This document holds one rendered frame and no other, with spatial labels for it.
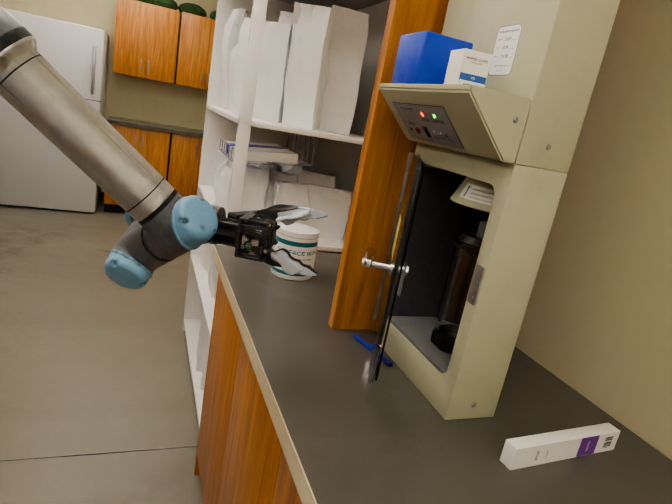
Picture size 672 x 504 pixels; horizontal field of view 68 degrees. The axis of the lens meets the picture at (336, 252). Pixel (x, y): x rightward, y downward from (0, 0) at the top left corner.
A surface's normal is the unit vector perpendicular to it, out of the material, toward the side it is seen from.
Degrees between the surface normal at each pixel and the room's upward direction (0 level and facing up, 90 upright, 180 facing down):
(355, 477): 0
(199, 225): 54
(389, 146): 90
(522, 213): 90
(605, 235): 90
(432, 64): 90
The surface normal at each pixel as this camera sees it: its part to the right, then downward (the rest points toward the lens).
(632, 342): -0.93, -0.07
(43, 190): 0.33, 0.31
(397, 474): 0.18, -0.95
